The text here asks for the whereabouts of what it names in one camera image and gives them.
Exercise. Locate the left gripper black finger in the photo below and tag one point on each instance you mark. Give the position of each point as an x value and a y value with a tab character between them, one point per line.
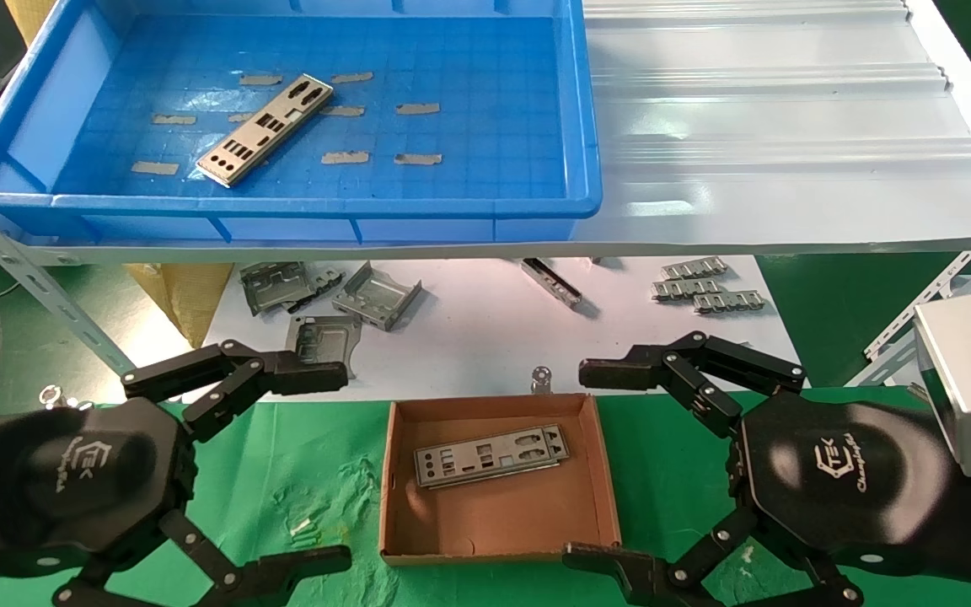
308	378

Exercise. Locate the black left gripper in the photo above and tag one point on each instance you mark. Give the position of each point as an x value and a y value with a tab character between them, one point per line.
72	480

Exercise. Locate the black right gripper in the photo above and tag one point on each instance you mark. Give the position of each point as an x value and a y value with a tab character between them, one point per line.
839	480

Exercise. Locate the silver metal IO shield plate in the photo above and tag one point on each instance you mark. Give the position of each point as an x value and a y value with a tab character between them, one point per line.
287	101

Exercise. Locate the brown cardboard box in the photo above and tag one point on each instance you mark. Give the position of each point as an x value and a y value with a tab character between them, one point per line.
494	523

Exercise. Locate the blue plastic tray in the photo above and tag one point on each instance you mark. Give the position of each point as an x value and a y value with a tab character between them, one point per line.
494	126

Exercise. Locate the grey flat stamped metal plate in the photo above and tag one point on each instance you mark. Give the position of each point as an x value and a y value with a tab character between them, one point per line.
325	333

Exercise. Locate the green table cloth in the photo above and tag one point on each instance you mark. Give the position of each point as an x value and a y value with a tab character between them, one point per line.
300	472

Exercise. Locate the small silver binder clip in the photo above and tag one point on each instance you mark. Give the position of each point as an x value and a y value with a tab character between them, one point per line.
542	384

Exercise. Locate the dark metal IO shield plate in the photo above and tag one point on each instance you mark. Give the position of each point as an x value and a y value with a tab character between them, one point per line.
502	455

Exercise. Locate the yellow woven bag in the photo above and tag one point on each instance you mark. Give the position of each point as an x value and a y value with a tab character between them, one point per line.
186	295

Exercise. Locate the white lower shelf board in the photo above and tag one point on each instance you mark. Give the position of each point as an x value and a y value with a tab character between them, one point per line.
469	337

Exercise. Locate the grey toothed metal strip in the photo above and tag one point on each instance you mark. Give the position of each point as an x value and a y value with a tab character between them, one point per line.
730	302
688	289
694	269

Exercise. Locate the large silver binder clip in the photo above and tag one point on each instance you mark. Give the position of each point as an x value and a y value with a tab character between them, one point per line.
74	405

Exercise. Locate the white metal shelf board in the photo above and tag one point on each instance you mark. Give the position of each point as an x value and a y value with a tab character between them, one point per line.
789	126

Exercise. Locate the grey folded metal bracket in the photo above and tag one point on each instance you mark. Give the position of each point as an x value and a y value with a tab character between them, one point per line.
270	291

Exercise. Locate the grey notched metal bracket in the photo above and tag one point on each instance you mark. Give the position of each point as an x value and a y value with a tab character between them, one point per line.
327	278

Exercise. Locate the grey U-shaped metal bracket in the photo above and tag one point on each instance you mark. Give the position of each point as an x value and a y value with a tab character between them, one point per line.
376	297

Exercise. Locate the long narrow metal rail part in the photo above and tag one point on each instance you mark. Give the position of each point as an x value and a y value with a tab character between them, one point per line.
551	282

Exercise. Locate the grey slotted angle shelf post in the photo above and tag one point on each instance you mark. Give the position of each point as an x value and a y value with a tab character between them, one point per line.
30	278

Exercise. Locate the white slotted angle shelf post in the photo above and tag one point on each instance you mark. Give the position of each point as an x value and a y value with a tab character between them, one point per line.
932	312

